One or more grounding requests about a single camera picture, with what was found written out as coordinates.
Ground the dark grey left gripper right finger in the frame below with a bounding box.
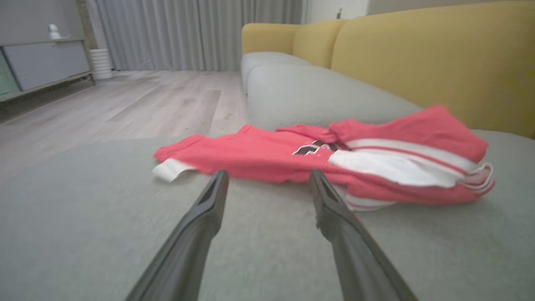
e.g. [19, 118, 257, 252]
[309, 169, 419, 301]

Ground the large grey sofa seat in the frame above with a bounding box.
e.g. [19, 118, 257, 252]
[0, 129, 535, 301]

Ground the grey pleated curtain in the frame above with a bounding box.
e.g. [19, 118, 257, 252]
[86, 0, 304, 72]

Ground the red white-striped garment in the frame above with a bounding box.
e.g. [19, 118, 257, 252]
[151, 105, 496, 212]

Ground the grey sofa seat cushion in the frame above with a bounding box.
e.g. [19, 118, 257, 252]
[241, 51, 313, 95]
[247, 64, 423, 133]

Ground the grey low cabinet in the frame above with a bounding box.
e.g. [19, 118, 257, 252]
[0, 38, 97, 103]

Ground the yellow sofa back cushion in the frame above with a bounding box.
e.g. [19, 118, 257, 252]
[242, 23, 301, 56]
[292, 19, 350, 70]
[330, 0, 535, 139]

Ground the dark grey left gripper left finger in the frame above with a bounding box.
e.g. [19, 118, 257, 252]
[125, 170, 229, 301]

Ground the white ribbed cylindrical appliance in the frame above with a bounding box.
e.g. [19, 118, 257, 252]
[89, 48, 114, 80]

